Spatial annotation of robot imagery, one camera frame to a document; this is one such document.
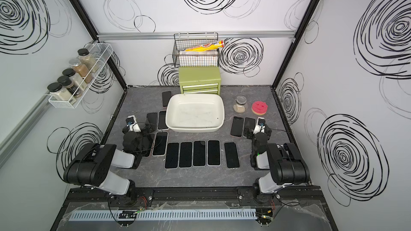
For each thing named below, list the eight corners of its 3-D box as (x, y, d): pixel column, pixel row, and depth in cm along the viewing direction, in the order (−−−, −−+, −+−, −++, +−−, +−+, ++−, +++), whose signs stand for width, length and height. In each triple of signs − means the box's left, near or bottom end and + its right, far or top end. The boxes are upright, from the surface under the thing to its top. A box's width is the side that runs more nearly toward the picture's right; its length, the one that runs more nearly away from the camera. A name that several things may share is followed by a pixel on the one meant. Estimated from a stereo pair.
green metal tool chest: (180, 101, 114) (176, 82, 99) (182, 85, 124) (179, 66, 110) (219, 101, 114) (221, 82, 99) (218, 85, 124) (219, 66, 110)
